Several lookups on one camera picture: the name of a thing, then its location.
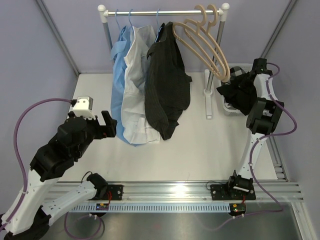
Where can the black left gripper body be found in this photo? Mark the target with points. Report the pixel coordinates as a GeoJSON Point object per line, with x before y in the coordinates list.
{"type": "Point", "coordinates": [95, 130]}

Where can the wooden hanger of black shirt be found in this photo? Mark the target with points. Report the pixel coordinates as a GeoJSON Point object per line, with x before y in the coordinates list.
{"type": "Point", "coordinates": [178, 32]}

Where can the wooden hanger of checkered shirt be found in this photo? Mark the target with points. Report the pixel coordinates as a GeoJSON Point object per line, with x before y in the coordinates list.
{"type": "Point", "coordinates": [205, 46]}

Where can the black white checkered shirt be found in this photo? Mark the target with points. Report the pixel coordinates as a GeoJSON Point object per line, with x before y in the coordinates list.
{"type": "Point", "coordinates": [235, 72]}

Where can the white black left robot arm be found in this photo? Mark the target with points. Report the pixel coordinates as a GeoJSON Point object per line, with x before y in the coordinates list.
{"type": "Point", "coordinates": [33, 218]}

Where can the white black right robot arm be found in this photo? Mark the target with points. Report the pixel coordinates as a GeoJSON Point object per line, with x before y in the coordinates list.
{"type": "Point", "coordinates": [262, 121]}

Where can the dark pinstriped shirt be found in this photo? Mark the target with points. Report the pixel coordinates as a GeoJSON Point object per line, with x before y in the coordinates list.
{"type": "Point", "coordinates": [167, 87]}

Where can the light blue shirt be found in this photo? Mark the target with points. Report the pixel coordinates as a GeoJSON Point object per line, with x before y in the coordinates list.
{"type": "Point", "coordinates": [118, 52]}

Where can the metal clothes rack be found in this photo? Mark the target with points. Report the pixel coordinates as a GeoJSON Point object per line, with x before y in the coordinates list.
{"type": "Point", "coordinates": [217, 33]}

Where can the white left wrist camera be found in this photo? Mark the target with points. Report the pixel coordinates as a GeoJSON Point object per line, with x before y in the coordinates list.
{"type": "Point", "coordinates": [83, 107]}

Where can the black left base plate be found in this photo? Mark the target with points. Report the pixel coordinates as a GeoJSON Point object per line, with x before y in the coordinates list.
{"type": "Point", "coordinates": [112, 192]}

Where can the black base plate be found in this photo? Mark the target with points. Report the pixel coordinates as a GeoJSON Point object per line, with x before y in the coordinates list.
{"type": "Point", "coordinates": [112, 192]}
{"type": "Point", "coordinates": [220, 192]}

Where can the white slotted cable duct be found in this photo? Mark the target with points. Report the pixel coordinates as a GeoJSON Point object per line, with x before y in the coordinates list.
{"type": "Point", "coordinates": [152, 208]}

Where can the blue wire hanger middle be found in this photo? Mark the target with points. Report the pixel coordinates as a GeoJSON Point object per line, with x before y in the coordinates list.
{"type": "Point", "coordinates": [129, 17]}

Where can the blue wire hanger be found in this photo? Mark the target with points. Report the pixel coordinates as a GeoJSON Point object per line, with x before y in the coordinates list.
{"type": "Point", "coordinates": [129, 17]}
{"type": "Point", "coordinates": [116, 19]}
{"type": "Point", "coordinates": [157, 20]}

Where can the blue wire hanger right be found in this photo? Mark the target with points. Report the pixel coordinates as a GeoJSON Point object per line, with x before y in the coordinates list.
{"type": "Point", "coordinates": [157, 20]}

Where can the blue wire hanger left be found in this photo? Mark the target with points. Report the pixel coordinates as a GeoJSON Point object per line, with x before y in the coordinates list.
{"type": "Point", "coordinates": [116, 19]}

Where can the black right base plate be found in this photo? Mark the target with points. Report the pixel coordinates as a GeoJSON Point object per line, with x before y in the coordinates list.
{"type": "Point", "coordinates": [220, 192]}

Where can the aluminium mounting rail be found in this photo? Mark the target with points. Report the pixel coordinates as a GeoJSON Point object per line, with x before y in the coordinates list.
{"type": "Point", "coordinates": [197, 191]}

